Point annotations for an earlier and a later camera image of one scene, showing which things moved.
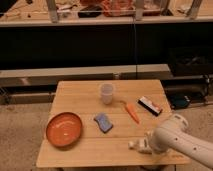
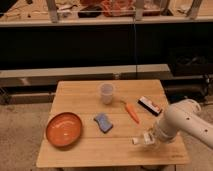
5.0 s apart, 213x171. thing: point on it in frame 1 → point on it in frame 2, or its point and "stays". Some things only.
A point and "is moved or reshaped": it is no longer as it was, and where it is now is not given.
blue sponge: x=103 y=121 stays
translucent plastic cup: x=107 y=93 stays
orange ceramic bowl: x=64 y=129 stays
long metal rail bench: x=50 y=76 stays
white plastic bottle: x=138 y=144 is moved or reshaped
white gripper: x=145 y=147 → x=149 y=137
